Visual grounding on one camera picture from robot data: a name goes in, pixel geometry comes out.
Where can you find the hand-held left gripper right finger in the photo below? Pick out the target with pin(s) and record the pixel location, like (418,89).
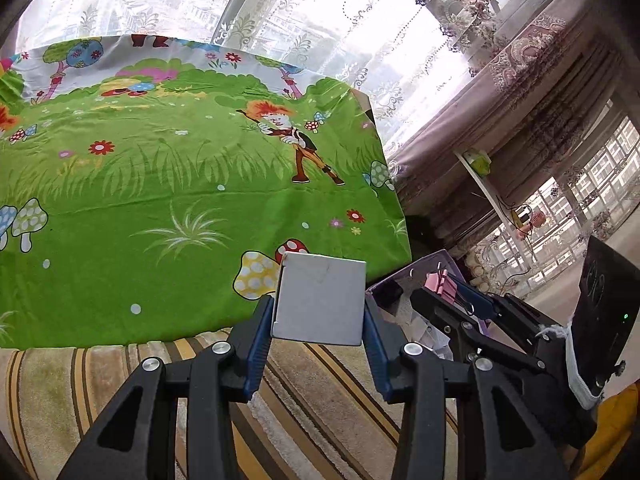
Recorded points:
(377,355)

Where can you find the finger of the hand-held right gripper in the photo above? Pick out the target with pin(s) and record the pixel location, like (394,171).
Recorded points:
(482,302)
(445,325)

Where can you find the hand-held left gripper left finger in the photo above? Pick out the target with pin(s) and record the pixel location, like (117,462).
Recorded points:
(257,350)

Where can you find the pink binder clip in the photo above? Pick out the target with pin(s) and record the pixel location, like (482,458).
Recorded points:
(435,282)

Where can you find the purple cardboard box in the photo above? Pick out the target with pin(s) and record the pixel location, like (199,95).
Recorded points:
(387,290)

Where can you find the white cardboard box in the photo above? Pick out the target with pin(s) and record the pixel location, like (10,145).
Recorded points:
(320,300)

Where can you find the person's right forearm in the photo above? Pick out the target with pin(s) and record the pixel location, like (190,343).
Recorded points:
(615,435)

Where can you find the white cloth strip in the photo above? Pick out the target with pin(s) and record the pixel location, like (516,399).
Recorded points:
(575,370)

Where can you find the striped beige towel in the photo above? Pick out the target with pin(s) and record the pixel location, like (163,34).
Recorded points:
(320,400)

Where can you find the small yellow object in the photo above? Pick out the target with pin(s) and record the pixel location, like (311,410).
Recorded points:
(517,217)

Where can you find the small pink fan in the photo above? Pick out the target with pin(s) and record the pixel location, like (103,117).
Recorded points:
(535,219)

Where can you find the white shelf with items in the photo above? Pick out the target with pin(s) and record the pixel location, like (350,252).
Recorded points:
(480,183)

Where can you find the green tissue pack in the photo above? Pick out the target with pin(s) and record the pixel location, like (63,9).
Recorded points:
(480,164)

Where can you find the green cartoon printed sheet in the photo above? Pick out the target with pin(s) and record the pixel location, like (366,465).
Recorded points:
(150,170)

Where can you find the pink patterned curtain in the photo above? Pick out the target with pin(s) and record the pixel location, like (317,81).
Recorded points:
(525,85)

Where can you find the white lace curtain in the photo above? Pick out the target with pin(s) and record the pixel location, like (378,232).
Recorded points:
(300,10)

